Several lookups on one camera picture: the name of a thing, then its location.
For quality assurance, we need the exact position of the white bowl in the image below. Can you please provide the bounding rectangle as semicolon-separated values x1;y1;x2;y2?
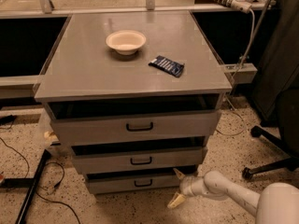
106;30;147;55

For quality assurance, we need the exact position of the grey drawer cabinet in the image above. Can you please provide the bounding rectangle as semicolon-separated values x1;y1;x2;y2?
35;11;231;183

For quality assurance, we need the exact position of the black floor cable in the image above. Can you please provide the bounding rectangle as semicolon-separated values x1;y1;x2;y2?
0;136;82;224

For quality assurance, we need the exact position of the grey drawer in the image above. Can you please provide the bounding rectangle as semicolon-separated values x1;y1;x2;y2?
85;171;179;194
73;147;207;175
50;111;221;146

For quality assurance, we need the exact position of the grey middle drawer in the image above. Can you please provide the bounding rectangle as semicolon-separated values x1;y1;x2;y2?
73;147;207;175

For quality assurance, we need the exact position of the grey bottom drawer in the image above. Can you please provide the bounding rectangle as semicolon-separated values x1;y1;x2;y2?
85;171;179;194

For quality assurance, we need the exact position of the black floor stand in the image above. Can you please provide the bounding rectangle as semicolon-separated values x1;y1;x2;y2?
0;150;51;224

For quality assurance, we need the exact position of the black office chair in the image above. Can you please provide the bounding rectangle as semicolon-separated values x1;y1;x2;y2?
242;0;299;180

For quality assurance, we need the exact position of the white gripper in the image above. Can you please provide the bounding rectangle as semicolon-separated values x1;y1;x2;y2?
167;168;206;209

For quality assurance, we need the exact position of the grey top drawer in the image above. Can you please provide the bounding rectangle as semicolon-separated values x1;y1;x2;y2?
50;111;221;146

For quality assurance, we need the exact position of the dark blue snack packet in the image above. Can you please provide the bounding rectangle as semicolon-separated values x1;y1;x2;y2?
149;55;184;77

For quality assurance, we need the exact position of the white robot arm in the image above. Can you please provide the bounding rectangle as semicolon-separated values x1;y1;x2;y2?
167;168;299;224

